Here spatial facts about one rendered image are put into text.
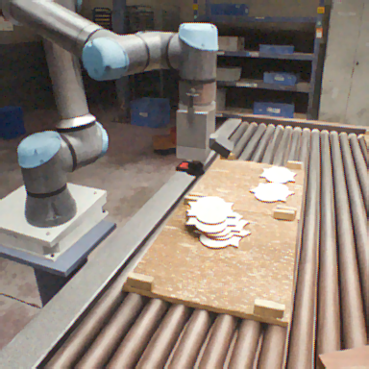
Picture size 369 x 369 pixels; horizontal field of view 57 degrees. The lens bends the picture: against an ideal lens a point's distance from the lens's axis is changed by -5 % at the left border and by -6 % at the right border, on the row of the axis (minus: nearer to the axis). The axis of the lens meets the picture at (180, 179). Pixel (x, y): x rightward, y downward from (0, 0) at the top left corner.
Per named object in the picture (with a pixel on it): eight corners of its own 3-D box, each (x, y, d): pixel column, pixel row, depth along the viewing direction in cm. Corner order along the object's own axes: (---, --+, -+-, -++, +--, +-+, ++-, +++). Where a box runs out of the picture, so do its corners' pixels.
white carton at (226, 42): (215, 51, 543) (216, 36, 534) (224, 50, 565) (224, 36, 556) (236, 51, 525) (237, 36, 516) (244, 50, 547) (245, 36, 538)
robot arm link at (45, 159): (15, 185, 96) (5, 139, 90) (54, 168, 106) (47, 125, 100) (40, 198, 90) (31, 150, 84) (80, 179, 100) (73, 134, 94)
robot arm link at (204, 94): (219, 78, 74) (210, 86, 67) (218, 99, 76) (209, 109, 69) (184, 75, 76) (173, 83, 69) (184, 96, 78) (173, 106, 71)
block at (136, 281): (126, 285, 75) (125, 276, 74) (130, 281, 77) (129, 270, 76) (152, 292, 73) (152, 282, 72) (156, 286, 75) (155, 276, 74)
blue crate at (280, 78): (262, 83, 531) (262, 72, 524) (268, 80, 562) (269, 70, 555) (295, 86, 510) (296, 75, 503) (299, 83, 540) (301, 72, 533)
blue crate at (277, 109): (252, 115, 546) (253, 102, 537) (253, 110, 583) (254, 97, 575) (293, 119, 533) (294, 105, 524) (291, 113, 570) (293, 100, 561)
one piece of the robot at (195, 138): (233, 99, 67) (228, 177, 74) (240, 88, 74) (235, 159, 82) (172, 93, 70) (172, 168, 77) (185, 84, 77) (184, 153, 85)
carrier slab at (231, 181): (184, 205, 112) (184, 201, 112) (217, 160, 148) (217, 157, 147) (298, 224, 101) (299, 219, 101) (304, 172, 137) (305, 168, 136)
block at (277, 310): (252, 314, 67) (254, 304, 66) (254, 307, 69) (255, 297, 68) (282, 320, 66) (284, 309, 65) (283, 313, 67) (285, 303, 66)
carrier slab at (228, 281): (122, 290, 76) (121, 284, 75) (182, 207, 112) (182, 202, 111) (287, 328, 66) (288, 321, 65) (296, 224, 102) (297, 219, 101)
